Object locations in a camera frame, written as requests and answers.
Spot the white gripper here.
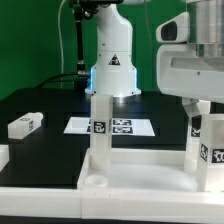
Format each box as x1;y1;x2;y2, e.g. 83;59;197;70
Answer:
156;44;224;117

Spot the white desk top tray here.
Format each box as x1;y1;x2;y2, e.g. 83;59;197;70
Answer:
77;148;224;204

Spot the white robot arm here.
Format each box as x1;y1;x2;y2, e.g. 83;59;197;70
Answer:
86;0;224;104

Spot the white marker sheet with tags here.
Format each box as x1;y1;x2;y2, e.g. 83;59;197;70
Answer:
64;117;155;136

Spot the black cable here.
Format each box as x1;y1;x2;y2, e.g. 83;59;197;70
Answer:
35;72;91;90

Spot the white front wall fence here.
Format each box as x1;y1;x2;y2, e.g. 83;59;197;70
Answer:
0;187;224;224

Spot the white left wall block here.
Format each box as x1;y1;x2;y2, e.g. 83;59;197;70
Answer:
0;145;9;172

